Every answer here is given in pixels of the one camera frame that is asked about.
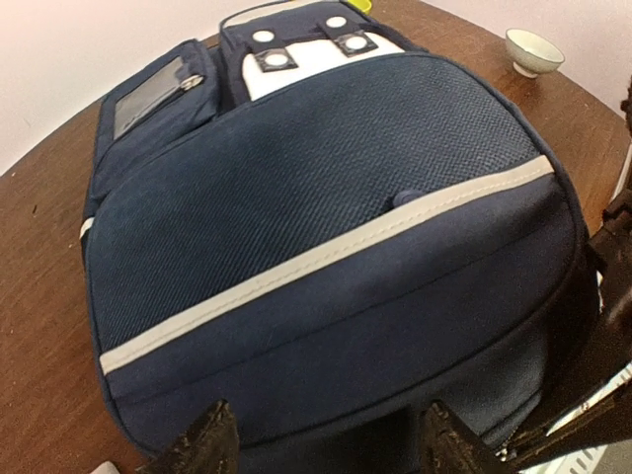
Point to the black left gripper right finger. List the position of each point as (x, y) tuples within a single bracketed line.
[(448, 446)]

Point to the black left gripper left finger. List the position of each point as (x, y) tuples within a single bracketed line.
[(209, 445)]

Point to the navy blue student backpack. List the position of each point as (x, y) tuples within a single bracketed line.
[(325, 225)]

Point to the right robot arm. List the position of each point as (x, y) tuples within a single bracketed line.
[(607, 352)]

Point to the white power adapter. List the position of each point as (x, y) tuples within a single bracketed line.
[(107, 467)]

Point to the teal patterned ceramic bowl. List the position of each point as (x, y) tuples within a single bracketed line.
[(531, 54)]

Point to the lime green bowl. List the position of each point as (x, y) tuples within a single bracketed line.
[(363, 5)]

